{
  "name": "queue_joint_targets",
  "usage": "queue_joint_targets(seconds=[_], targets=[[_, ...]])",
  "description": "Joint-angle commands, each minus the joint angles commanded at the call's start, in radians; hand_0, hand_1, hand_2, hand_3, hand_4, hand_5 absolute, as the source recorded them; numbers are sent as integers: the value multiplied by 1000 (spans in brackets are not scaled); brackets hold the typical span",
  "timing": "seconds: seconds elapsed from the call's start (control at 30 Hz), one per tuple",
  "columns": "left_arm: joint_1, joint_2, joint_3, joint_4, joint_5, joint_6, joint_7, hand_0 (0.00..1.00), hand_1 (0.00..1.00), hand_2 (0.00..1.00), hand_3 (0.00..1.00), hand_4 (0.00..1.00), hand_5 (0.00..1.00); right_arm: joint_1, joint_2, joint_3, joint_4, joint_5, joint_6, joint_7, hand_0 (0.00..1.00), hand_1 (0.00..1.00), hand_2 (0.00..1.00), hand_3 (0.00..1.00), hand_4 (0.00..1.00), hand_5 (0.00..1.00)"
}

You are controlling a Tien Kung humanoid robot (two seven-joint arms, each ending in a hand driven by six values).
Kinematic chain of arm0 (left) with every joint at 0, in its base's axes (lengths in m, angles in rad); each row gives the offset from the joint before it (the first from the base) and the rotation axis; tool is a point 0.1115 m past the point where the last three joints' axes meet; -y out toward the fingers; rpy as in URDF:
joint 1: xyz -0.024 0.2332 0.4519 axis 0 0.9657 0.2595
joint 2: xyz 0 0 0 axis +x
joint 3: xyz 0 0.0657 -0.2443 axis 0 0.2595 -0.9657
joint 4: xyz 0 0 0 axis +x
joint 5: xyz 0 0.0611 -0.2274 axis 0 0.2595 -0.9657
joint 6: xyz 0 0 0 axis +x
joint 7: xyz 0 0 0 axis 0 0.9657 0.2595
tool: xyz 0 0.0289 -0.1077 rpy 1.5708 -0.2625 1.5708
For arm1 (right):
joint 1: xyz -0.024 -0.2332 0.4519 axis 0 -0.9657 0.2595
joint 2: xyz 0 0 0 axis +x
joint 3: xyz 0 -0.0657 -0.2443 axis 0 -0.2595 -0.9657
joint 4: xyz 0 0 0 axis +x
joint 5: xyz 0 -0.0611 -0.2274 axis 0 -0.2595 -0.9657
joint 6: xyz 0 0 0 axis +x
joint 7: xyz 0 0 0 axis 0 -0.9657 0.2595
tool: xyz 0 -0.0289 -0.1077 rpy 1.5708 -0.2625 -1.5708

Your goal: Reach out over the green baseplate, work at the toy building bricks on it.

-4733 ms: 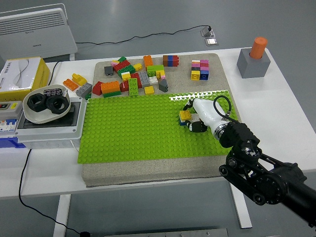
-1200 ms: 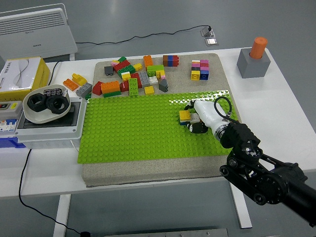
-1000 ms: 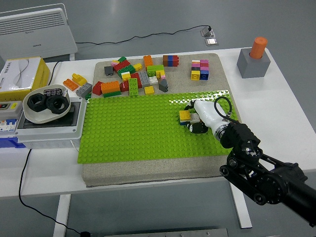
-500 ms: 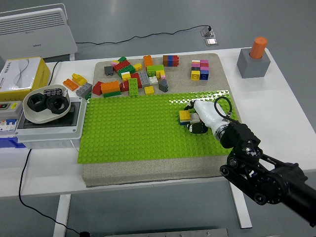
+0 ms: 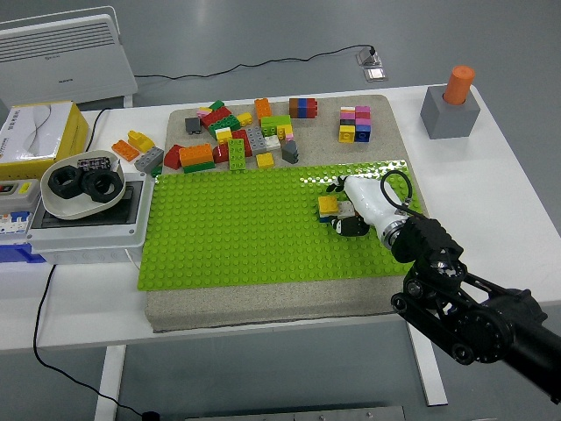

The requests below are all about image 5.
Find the black plug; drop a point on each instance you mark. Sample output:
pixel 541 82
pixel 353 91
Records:
pixel 150 416

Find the small green toy brick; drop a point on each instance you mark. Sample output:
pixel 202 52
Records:
pixel 217 105
pixel 157 171

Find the long grey toy brick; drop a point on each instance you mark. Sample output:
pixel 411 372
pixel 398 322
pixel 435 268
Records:
pixel 149 159
pixel 255 140

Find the grey-brown mat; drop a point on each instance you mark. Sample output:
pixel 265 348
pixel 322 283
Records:
pixel 285 307

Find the red sloped toy brick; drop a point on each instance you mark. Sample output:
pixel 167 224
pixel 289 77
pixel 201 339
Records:
pixel 173 157

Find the dark grey toy brick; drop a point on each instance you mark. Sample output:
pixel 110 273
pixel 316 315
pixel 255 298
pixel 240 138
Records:
pixel 193 125

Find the small yellow toy brick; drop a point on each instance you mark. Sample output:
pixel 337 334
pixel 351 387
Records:
pixel 204 109

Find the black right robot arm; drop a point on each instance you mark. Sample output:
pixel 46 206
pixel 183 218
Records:
pixel 429 239

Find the large black hex nut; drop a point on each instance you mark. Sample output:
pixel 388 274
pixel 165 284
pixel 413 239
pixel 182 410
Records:
pixel 90 188
pixel 54 184

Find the small pink toy brick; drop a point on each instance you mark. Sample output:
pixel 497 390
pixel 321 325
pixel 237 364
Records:
pixel 202 115

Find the yellow and white toy brick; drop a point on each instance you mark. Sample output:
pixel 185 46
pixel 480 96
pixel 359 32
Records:
pixel 223 136

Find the large red toy brick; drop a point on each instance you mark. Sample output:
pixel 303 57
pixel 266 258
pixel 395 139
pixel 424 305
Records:
pixel 217 117

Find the grey circuit breaker box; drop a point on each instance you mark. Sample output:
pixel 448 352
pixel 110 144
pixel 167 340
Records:
pixel 22 206

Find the large lime toy brick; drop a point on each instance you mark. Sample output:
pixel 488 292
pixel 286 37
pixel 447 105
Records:
pixel 276 123

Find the long lime toy brick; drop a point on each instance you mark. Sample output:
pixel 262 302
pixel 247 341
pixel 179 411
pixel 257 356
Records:
pixel 236 154

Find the open metal floor socket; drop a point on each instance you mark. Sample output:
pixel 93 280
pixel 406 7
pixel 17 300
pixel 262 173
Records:
pixel 366 59

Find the long green toy brick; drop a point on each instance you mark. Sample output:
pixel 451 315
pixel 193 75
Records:
pixel 199 167

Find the yellow and pink toy brick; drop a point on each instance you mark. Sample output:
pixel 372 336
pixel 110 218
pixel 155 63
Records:
pixel 285 130

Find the white table leg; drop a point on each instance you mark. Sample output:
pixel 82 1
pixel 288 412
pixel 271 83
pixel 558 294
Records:
pixel 109 381
pixel 434 383

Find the green studded baseplate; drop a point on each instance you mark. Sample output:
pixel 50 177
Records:
pixel 241 228

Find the dark grey sloped brick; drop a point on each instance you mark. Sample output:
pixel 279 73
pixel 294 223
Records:
pixel 289 152

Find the white panel heater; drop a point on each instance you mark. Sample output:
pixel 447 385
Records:
pixel 66 57

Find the white bowl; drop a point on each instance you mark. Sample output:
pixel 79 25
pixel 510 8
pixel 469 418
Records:
pixel 66 210

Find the small dark striped part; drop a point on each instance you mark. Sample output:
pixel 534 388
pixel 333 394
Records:
pixel 94 163

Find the brown toy brick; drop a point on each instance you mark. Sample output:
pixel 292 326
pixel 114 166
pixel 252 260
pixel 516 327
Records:
pixel 295 108

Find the blue toy brick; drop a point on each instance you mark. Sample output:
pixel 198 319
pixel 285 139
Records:
pixel 303 108
pixel 363 133
pixel 325 219

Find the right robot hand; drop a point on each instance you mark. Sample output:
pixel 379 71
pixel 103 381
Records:
pixel 370 201

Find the magenta toy brick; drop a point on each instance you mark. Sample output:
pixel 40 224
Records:
pixel 363 119

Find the long orange toy brick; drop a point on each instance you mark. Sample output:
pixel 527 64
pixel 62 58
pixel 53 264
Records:
pixel 125 150
pixel 196 154

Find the yellow curved toy brick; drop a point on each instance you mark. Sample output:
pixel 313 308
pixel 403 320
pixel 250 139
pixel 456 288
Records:
pixel 140 140

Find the grey block holder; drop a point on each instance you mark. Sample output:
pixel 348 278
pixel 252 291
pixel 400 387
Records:
pixel 447 123

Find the grey junction box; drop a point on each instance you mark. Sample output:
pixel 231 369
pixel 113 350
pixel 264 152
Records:
pixel 87 241

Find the orange cylinder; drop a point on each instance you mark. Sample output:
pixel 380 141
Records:
pixel 458 83

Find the yellow white tissue box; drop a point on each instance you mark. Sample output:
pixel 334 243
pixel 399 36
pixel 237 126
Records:
pixel 70 127

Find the metal floor socket plate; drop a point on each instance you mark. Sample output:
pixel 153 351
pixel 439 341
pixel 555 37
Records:
pixel 377 74

